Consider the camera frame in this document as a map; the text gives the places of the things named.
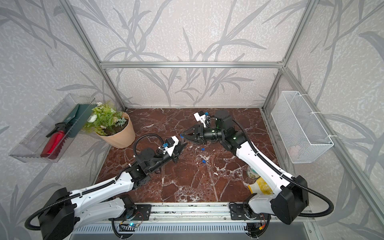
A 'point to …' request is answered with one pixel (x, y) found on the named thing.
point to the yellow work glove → (264, 188)
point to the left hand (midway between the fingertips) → (186, 143)
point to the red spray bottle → (55, 141)
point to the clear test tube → (182, 137)
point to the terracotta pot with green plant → (114, 127)
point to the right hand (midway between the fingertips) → (183, 137)
